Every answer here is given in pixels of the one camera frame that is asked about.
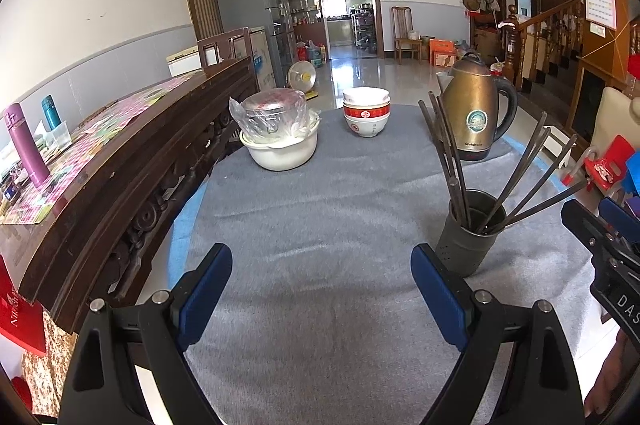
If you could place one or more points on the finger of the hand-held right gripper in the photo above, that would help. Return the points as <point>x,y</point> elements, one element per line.
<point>617,211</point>
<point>585,225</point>

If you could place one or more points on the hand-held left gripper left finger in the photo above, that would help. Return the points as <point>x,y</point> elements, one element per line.
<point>205,290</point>

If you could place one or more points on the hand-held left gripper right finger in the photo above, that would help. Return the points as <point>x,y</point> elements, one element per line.
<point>440,290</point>

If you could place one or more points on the grey metal chopstick holder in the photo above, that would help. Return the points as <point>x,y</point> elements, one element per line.
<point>465,250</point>

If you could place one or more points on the group of dark chopsticks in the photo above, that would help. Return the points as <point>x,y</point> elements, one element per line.
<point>457,200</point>

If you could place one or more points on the person's right hand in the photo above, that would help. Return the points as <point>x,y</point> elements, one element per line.
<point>615,380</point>

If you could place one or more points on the red plastic chair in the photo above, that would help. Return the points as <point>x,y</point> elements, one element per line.
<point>607,165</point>

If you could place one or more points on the blue table cloth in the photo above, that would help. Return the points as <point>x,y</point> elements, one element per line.
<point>177,245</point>

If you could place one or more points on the cream chair back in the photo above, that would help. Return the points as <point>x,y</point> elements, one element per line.
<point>612,120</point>

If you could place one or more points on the small white stool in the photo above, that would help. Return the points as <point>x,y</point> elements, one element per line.
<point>550,140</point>

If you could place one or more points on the grey felt table cover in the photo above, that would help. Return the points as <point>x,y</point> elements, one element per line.
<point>310,230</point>

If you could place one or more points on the dark carved wooden sideboard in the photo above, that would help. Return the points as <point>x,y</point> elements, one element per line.
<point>110,205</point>

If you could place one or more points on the gold electric kettle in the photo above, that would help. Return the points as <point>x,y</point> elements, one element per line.
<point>475,100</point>

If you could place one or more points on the white bowl red emblem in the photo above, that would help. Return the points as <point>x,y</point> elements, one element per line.
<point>366,127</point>

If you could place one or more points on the pink patterned sideboard mat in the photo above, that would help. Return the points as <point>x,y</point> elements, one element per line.
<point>100,140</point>

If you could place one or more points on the floral cloth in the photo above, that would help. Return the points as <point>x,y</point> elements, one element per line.
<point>45,380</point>

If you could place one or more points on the red gift bag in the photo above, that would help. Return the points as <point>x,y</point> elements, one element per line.
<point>20,320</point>

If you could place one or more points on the wooden stair railing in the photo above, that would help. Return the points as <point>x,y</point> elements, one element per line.
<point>511,50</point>

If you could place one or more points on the red banded white bowl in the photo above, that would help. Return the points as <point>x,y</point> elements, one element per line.
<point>366,110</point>

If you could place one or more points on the clear plastic box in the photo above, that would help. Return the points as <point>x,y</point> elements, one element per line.
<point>60,136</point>

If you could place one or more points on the orange carton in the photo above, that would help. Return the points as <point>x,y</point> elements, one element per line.
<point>442,55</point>

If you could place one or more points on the white chest freezer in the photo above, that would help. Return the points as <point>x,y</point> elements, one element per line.
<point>182,62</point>

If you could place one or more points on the purple thermos bottle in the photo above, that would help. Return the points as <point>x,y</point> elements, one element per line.
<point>25,145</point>

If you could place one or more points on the teal thermos bottle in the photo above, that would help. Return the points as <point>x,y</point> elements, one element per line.
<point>50,112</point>

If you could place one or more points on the white electric fan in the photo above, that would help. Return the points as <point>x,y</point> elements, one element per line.
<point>301,75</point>

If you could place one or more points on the white appliance blue sticker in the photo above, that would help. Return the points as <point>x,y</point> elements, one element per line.
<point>261,60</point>

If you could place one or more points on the dark wooden chair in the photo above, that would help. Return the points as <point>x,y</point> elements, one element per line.
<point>225,36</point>

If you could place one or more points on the light wooden chair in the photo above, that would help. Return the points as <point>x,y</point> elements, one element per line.
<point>400,20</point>

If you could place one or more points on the grey refrigerator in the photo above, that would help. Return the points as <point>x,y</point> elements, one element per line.
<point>240,0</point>

